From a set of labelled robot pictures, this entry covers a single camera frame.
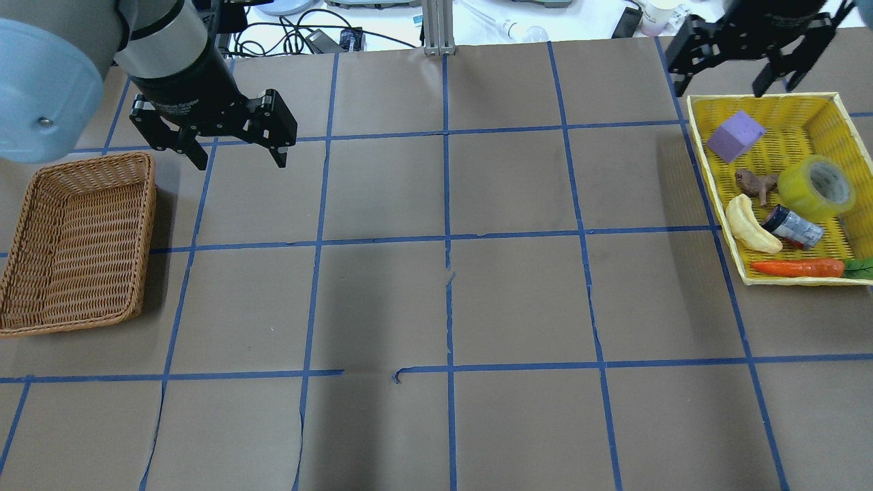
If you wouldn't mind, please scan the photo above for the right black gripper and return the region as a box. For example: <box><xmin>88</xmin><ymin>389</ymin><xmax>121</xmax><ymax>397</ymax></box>
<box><xmin>666</xmin><ymin>1</ymin><xmax>855</xmax><ymax>98</ymax></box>

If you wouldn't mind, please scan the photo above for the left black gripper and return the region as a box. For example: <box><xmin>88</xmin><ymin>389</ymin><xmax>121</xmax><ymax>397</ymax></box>
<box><xmin>129</xmin><ymin>48</ymin><xmax>297</xmax><ymax>171</ymax></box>

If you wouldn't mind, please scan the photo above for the yellow tape roll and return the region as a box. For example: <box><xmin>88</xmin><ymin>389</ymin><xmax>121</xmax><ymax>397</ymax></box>
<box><xmin>778</xmin><ymin>155</ymin><xmax>857</xmax><ymax>222</ymax></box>

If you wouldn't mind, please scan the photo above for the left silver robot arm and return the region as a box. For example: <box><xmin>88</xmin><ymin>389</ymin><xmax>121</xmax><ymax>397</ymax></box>
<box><xmin>1</xmin><ymin>1</ymin><xmax>297</xmax><ymax>170</ymax></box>

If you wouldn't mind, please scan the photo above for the purple foam cube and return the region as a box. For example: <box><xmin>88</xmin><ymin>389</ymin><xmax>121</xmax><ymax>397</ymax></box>
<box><xmin>707</xmin><ymin>110</ymin><xmax>767</xmax><ymax>164</ymax></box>

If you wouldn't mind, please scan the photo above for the brown toy figure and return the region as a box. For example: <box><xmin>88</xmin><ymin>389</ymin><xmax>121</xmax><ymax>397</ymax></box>
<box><xmin>734</xmin><ymin>168</ymin><xmax>779</xmax><ymax>207</ymax></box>

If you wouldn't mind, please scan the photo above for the white paper cup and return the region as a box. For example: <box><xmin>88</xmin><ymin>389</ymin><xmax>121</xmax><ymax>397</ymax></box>
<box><xmin>638</xmin><ymin>1</ymin><xmax>690</xmax><ymax>37</ymax></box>

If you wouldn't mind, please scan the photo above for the blue plate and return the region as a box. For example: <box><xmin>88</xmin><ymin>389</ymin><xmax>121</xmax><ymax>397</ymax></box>
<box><xmin>255</xmin><ymin>0</ymin><xmax>319</xmax><ymax>18</ymax></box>

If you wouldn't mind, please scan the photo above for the black power adapter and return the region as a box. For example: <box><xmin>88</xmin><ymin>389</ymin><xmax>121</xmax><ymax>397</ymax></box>
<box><xmin>611</xmin><ymin>7</ymin><xmax>643</xmax><ymax>38</ymax></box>

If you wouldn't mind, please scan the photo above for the yellow toy banana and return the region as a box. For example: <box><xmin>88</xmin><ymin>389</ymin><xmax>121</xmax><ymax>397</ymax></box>
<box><xmin>725</xmin><ymin>194</ymin><xmax>783</xmax><ymax>254</ymax></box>

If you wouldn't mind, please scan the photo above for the small dark jar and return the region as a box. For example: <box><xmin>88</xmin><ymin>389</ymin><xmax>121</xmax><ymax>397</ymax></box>
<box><xmin>762</xmin><ymin>205</ymin><xmax>825</xmax><ymax>250</ymax></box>

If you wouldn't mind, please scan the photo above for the brown wicker basket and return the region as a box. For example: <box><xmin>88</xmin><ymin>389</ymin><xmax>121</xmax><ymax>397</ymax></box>
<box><xmin>1</xmin><ymin>151</ymin><xmax>157</xmax><ymax>338</ymax></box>

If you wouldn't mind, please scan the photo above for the orange toy carrot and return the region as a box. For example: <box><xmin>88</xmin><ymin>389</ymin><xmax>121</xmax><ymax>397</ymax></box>
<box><xmin>750</xmin><ymin>258</ymin><xmax>872</xmax><ymax>280</ymax></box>

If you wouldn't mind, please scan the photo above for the white light bulb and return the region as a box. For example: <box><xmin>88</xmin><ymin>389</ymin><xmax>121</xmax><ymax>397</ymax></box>
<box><xmin>458</xmin><ymin>1</ymin><xmax>550</xmax><ymax>44</ymax></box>

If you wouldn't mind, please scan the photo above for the aluminium frame post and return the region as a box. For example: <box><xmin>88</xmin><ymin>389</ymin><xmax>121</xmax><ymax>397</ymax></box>
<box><xmin>421</xmin><ymin>0</ymin><xmax>456</xmax><ymax>56</ymax></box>

